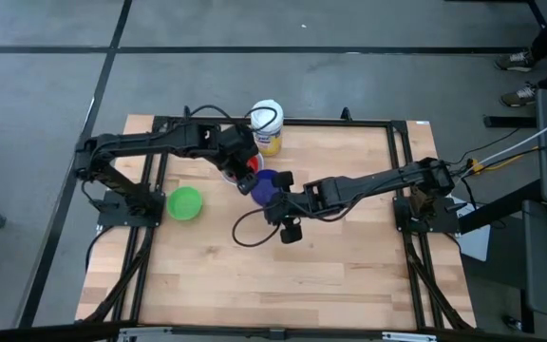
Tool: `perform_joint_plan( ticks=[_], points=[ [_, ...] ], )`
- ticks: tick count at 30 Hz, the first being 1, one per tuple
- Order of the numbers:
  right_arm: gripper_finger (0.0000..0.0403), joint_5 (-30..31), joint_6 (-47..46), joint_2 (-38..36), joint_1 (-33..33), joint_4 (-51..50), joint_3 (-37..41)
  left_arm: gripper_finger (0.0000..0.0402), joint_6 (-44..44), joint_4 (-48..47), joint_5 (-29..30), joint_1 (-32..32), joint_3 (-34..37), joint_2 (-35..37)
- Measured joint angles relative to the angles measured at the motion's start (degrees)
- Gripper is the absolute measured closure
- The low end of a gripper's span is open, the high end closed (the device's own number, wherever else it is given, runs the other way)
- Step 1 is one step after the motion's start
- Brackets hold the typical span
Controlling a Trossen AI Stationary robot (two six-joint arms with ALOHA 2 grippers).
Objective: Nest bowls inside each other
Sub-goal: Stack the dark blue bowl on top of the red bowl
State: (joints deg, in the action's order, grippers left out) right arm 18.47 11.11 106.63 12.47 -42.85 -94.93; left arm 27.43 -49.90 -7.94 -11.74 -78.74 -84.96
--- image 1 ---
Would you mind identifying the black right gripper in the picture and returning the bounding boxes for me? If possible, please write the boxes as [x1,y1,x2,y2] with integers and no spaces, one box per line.
[262,170,310,245]

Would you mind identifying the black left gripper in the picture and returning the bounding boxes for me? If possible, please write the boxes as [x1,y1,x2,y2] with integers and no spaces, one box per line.
[214,123,259,197]

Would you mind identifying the white plastic bowl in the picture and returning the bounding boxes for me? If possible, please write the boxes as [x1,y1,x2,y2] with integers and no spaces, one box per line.
[221,152,266,186]

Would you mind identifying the blue plastic bowl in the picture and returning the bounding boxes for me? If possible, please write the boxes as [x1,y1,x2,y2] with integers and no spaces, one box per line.
[250,168,280,207]

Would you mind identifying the white wipes canister yellow label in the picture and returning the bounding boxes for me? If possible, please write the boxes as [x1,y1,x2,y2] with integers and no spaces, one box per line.
[250,98,285,158]

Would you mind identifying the green plastic bowl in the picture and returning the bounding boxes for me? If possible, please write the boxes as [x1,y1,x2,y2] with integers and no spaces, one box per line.
[166,185,204,221]

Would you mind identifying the white paper sheet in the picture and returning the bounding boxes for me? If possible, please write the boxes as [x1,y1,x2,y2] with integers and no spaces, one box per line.
[456,223,492,263]

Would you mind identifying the black floor bar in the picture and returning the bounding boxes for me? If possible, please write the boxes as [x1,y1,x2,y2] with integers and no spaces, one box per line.
[483,115,538,129]

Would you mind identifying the person's shoe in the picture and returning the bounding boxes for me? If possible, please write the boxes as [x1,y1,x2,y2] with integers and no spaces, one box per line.
[499,82,539,108]
[494,47,536,73]

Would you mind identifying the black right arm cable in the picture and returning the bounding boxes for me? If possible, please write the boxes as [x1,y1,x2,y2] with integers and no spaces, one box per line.
[231,207,282,249]

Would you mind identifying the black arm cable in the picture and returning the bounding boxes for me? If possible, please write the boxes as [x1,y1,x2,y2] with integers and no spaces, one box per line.
[231,207,282,249]
[183,104,279,133]

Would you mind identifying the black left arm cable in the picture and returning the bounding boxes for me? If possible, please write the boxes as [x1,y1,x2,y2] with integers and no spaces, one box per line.
[183,104,279,133]

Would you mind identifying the black metal table frame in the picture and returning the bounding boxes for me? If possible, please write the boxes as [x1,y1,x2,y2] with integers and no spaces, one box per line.
[83,104,475,332]

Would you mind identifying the silver metal rail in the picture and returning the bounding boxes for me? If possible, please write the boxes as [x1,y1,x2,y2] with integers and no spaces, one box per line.
[116,326,439,342]

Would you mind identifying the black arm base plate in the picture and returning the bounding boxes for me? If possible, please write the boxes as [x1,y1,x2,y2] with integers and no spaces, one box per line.
[392,195,461,235]
[95,189,166,228]

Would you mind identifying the thin black cable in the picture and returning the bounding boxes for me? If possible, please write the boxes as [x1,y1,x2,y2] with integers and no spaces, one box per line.
[452,126,521,165]

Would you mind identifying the white cable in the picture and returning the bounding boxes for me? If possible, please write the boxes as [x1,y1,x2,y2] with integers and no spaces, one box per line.
[461,107,547,180]

